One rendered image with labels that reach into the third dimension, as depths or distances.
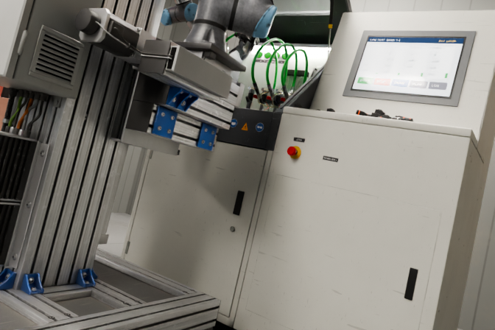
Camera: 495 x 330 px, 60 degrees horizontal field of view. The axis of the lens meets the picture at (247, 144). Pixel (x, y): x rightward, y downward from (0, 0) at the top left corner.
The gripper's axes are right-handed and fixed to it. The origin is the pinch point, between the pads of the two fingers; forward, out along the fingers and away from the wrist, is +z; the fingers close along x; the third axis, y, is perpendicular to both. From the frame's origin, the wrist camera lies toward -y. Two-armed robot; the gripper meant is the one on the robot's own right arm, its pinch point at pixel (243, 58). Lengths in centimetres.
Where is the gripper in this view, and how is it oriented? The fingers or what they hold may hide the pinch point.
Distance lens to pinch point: 215.4
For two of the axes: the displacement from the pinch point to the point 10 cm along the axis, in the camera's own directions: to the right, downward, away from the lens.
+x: 8.2, 1.5, -5.5
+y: -5.3, -1.8, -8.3
